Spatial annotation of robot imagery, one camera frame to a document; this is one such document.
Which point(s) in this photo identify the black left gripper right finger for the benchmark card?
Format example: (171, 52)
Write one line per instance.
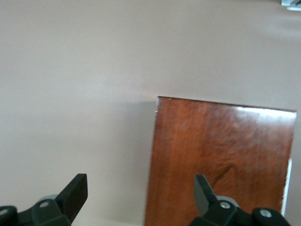
(211, 209)

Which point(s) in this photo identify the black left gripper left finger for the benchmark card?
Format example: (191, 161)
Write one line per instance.
(58, 212)

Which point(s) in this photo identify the dark brown wooden cabinet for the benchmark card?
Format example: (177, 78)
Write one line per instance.
(211, 153)

